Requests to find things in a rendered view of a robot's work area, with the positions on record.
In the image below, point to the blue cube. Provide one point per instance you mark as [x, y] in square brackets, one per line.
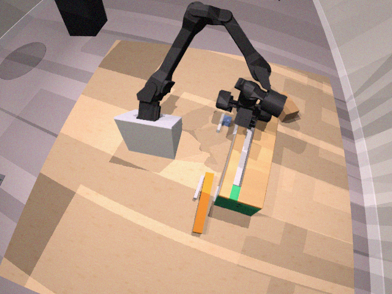
[226, 120]

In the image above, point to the orange bar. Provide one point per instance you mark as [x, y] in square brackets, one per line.
[203, 204]

